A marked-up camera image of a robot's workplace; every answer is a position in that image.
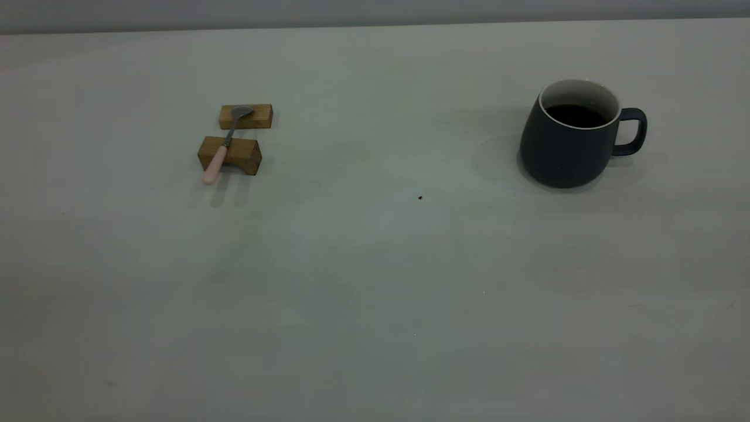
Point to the flat rectangular wooden block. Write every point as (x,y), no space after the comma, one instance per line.
(259,120)

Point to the dark coffee liquid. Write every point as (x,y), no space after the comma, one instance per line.
(577,117)

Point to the dark grey ceramic mug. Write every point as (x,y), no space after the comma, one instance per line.
(562,155)

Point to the arched wooden block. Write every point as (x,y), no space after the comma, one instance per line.
(244,153)

